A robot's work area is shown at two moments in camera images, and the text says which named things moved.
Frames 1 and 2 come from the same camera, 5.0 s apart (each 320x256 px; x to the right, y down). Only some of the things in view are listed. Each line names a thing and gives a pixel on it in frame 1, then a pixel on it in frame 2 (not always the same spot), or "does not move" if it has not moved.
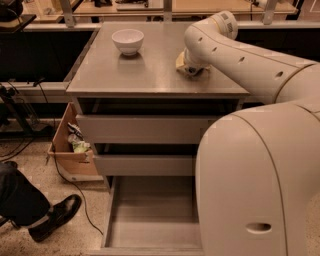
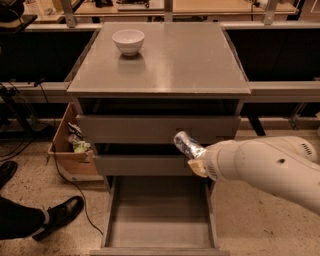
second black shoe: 9,166 does not move
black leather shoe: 20,200 → 18,221
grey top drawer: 145,129 does not move
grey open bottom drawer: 152,216 does not move
